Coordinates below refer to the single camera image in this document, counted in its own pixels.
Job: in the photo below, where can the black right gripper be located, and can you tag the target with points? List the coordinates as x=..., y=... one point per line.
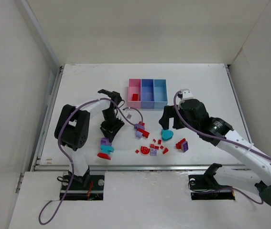
x=171, y=113

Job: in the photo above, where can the teal heart lego piece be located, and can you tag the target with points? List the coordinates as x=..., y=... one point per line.
x=166, y=134

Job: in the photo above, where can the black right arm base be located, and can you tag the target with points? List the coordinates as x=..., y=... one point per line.
x=203, y=186

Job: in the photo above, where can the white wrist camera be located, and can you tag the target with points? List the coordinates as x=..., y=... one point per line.
x=128, y=111
x=184, y=95

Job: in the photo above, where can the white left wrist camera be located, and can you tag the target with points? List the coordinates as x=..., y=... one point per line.
x=128, y=111

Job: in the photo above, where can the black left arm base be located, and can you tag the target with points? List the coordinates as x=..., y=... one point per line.
x=92, y=189

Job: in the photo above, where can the red curved lego slab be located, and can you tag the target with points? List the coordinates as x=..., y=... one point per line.
x=104, y=156

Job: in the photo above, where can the light purple lego piece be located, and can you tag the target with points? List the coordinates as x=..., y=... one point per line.
x=138, y=134

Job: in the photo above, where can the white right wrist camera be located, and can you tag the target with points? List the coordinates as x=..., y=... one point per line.
x=184, y=95

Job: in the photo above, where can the three-compartment colour sorting tray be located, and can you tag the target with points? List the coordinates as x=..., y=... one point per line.
x=152, y=93

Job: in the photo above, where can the red lego in pink bin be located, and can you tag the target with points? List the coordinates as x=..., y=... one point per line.
x=135, y=97

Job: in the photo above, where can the lilac square lego plate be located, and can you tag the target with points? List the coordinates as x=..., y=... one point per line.
x=153, y=152

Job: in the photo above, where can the red round horseshoe lego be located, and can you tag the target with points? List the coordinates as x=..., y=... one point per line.
x=145, y=150

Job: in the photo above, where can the red lego brick lower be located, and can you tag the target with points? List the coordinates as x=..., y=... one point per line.
x=144, y=132

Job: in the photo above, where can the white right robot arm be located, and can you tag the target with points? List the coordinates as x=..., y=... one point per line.
x=258, y=181

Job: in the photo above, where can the purple square lego brick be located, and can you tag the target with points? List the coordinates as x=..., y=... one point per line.
x=184, y=146

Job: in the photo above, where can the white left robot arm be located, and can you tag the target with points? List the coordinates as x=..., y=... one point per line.
x=73, y=126

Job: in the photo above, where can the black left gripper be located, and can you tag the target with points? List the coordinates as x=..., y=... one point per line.
x=111, y=125

